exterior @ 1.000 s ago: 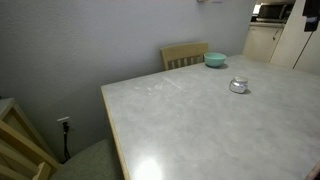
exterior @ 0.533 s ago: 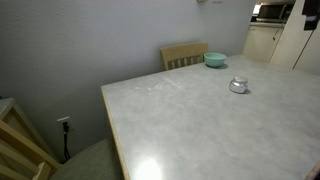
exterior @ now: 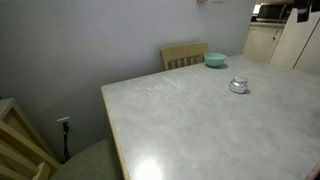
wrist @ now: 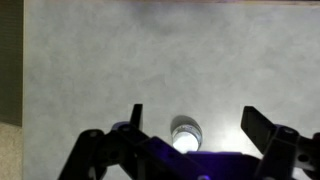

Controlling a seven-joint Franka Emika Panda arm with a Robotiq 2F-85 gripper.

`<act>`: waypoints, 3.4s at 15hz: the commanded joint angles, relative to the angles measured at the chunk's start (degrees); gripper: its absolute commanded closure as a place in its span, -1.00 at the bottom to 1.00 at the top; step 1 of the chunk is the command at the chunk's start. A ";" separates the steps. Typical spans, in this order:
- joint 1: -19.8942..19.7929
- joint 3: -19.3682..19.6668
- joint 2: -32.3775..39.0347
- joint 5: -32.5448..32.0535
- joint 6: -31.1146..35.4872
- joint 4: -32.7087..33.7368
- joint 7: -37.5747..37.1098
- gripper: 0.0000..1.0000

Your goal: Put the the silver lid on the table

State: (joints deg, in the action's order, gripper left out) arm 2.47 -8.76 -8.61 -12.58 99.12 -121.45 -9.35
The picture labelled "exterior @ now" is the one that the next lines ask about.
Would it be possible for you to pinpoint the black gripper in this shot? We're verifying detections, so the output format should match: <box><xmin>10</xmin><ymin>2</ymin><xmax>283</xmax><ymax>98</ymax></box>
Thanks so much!
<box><xmin>295</xmin><ymin>0</ymin><xmax>312</xmax><ymax>23</ymax></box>

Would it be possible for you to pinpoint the silver jar lid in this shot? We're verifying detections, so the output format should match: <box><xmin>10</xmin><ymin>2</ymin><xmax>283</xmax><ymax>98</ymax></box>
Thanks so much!
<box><xmin>233</xmin><ymin>76</ymin><xmax>249</xmax><ymax>85</ymax></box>

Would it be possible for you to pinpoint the dark microwave oven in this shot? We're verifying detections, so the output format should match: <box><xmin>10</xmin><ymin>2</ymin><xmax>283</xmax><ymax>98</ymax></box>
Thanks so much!
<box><xmin>253</xmin><ymin>2</ymin><xmax>296</xmax><ymax>24</ymax></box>

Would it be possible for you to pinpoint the teal bowl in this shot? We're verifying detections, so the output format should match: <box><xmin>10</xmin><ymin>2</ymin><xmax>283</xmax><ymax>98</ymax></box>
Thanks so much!
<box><xmin>203</xmin><ymin>52</ymin><xmax>228</xmax><ymax>68</ymax></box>

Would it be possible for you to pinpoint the light wooden chair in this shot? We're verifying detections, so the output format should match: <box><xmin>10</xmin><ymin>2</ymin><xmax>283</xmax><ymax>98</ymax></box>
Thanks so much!
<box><xmin>160</xmin><ymin>41</ymin><xmax>210</xmax><ymax>72</ymax></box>

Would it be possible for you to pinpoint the brown object corner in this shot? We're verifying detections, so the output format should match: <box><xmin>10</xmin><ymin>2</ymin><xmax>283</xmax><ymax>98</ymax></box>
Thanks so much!
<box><xmin>304</xmin><ymin>160</ymin><xmax>320</xmax><ymax>180</ymax></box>

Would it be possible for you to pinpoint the wooden chair with green cushion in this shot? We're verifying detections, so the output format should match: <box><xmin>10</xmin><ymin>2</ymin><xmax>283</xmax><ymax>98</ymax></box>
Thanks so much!
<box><xmin>0</xmin><ymin>97</ymin><xmax>125</xmax><ymax>180</ymax></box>

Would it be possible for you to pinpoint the black plug with cable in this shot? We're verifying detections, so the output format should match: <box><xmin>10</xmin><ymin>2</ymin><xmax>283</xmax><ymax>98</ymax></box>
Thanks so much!
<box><xmin>62</xmin><ymin>121</ymin><xmax>72</xmax><ymax>162</ymax></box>

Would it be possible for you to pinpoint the white wall outlet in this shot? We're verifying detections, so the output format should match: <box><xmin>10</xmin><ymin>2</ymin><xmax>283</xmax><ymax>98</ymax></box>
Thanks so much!
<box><xmin>56</xmin><ymin>115</ymin><xmax>72</xmax><ymax>130</ymax></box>

